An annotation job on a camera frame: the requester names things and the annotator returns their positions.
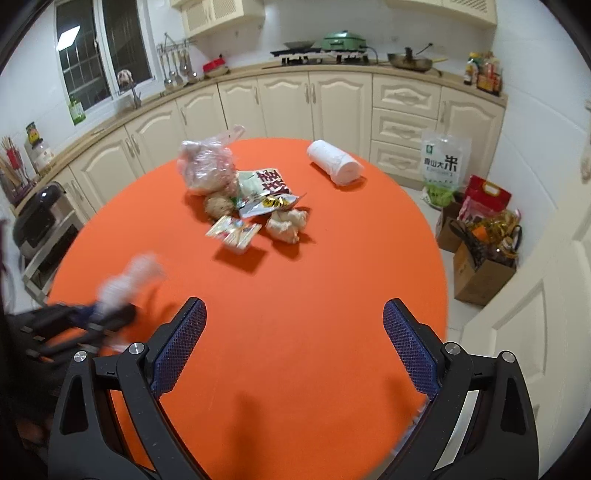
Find group of condiment bottles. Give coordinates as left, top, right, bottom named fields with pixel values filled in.
left=463, top=51, right=504, bottom=95

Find steel frying pan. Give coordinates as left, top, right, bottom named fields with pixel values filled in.
left=387, top=44, right=450, bottom=73

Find steel sink faucet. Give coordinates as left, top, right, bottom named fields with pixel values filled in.
left=117, top=69, right=141, bottom=109

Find narrow cream lattice door cabinet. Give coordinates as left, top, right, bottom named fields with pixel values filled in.
left=171, top=0, right=266, bottom=38

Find black gas stove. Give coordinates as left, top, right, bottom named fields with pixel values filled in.
left=263, top=53, right=372, bottom=70

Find cream base kitchen cabinets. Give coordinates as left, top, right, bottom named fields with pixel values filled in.
left=14, top=62, right=509, bottom=232

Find white paper towel roll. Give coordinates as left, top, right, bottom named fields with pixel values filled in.
left=307, top=140, right=365, bottom=186

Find wide cream lattice door cabinet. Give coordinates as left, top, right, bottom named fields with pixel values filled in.
left=385, top=0, right=499, bottom=29

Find clear plastic bag with food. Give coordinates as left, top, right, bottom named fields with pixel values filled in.
left=177, top=124, right=246, bottom=197

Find wall rack with hanging utensils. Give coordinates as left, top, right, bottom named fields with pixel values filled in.
left=157, top=32, right=199, bottom=90

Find chopsticks in holder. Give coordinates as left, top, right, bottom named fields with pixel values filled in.
left=0, top=136, right=35, bottom=204

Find green electric cooker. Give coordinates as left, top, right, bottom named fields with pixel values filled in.
left=321, top=30, right=370, bottom=52

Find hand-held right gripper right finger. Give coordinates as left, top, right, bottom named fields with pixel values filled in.
left=382, top=298, right=541, bottom=480

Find white tissue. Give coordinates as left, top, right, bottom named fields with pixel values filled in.
left=98, top=251, right=167, bottom=319

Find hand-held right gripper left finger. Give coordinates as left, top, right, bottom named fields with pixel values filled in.
left=46, top=296, right=208, bottom=480

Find metal rolling rack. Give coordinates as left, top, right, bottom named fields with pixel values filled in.
left=21, top=210, right=88, bottom=308

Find white panel door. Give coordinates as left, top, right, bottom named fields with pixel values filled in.
left=459, top=97, right=591, bottom=480

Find pale ginger root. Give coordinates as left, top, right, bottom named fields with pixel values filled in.
left=265, top=209, right=309, bottom=244

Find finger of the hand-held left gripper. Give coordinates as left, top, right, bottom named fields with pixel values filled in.
left=44, top=329, right=109, bottom=365
left=46, top=302, right=138, bottom=334

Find small brown cardboard box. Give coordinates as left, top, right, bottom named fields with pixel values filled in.
left=436, top=200, right=468, bottom=253

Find clear white rice bag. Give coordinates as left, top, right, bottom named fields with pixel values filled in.
left=420, top=129, right=472, bottom=210

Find clear glass jar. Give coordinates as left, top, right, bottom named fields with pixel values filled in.
left=25, top=138, right=54, bottom=174

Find round brown root vegetable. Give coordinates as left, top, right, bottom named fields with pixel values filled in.
left=204, top=194, right=237, bottom=219

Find large brown cardboard box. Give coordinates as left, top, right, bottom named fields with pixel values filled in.
left=452, top=240, right=518, bottom=306

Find barred kitchen window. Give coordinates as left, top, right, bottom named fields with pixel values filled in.
left=54, top=0, right=155, bottom=112

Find small food packet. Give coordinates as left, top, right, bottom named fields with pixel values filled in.
left=205, top=215, right=262, bottom=254

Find red carton box with handle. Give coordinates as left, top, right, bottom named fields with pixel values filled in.
left=462, top=175, right=512, bottom=222

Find white red snack packet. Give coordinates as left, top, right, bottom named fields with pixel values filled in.
left=236, top=168, right=308, bottom=219

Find round table with orange cover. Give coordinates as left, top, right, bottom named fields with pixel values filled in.
left=46, top=137, right=450, bottom=476

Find red kitchen container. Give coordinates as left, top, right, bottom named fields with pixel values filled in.
left=202, top=54, right=230, bottom=78

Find black silver rice cooker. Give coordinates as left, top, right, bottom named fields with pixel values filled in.
left=11, top=181, right=70, bottom=259

